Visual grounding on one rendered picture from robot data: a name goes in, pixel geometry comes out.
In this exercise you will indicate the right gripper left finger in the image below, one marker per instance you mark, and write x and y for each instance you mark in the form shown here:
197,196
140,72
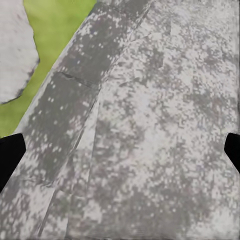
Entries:
12,149

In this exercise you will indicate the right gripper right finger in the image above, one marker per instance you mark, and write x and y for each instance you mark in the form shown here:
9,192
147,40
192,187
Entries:
232,148

